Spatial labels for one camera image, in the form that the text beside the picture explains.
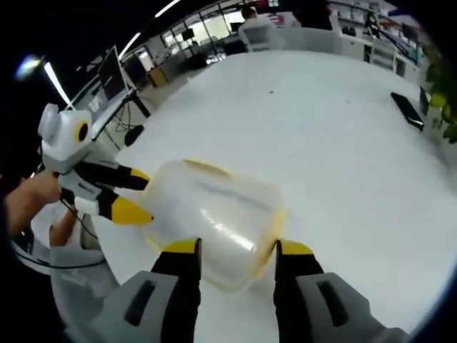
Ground person's left hand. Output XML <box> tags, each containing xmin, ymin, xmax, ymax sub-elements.
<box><xmin>6</xmin><ymin>171</ymin><xmax>78</xmax><ymax>248</ymax></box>

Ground white office chair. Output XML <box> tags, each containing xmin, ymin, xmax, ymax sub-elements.
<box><xmin>242</xmin><ymin>26</ymin><xmax>283</xmax><ymax>53</ymax></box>

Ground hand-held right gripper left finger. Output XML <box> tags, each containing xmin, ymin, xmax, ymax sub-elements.
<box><xmin>89</xmin><ymin>237</ymin><xmax>203</xmax><ymax>343</ymax></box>

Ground computer monitor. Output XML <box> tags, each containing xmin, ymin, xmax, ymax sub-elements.
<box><xmin>86</xmin><ymin>45</ymin><xmax>139</xmax><ymax>141</ymax></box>

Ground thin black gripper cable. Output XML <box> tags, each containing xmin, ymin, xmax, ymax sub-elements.
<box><xmin>59</xmin><ymin>198</ymin><xmax>109</xmax><ymax>268</ymax></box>

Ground green potted plant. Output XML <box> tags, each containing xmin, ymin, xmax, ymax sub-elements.
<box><xmin>423</xmin><ymin>45</ymin><xmax>457</xmax><ymax>144</ymax></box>

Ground flat black phone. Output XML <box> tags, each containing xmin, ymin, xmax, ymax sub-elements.
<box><xmin>390</xmin><ymin>91</ymin><xmax>426</xmax><ymax>133</ymax></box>

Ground black computer mouse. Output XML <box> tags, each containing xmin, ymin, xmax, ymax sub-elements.
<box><xmin>124</xmin><ymin>124</ymin><xmax>145</xmax><ymax>148</ymax></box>

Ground clear container with yellow buckle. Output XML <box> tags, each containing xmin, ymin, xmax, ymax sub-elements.
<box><xmin>138</xmin><ymin>158</ymin><xmax>288</xmax><ymax>291</ymax></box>

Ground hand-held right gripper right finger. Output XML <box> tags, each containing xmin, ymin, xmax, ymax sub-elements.
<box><xmin>273</xmin><ymin>239</ymin><xmax>408</xmax><ymax>343</ymax></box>

